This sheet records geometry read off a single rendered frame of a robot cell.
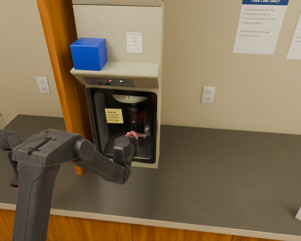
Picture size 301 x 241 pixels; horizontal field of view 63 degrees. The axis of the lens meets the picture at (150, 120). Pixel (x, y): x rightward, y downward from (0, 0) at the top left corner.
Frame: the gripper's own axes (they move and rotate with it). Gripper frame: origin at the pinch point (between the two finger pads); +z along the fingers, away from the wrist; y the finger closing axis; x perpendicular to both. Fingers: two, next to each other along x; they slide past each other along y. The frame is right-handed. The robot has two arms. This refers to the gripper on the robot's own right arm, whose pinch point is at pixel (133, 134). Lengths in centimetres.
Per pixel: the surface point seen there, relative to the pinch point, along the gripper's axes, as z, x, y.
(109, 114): 4.5, 11.4, 6.5
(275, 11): 50, -62, 43
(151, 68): 0.9, -7.9, 31.0
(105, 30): 6.1, 9.9, 42.4
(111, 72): -5.1, 5.8, 31.0
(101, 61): -2.6, 9.7, 33.9
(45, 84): 48, 66, -3
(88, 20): 6.1, 16.0, 46.0
